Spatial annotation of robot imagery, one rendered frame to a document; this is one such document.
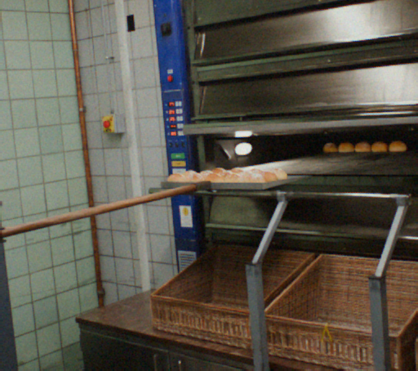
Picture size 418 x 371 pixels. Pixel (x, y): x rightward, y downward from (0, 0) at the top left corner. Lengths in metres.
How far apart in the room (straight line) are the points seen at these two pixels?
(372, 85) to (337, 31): 0.26
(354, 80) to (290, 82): 0.31
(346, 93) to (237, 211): 0.80
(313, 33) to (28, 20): 1.61
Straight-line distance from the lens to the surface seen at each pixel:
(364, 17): 2.78
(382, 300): 2.19
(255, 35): 3.06
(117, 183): 3.75
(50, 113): 3.79
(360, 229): 2.83
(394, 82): 2.71
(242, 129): 2.92
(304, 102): 2.90
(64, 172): 3.84
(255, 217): 3.13
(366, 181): 2.80
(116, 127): 3.62
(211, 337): 2.80
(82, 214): 2.33
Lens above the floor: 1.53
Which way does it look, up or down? 5 degrees down
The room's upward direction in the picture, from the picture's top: 5 degrees counter-clockwise
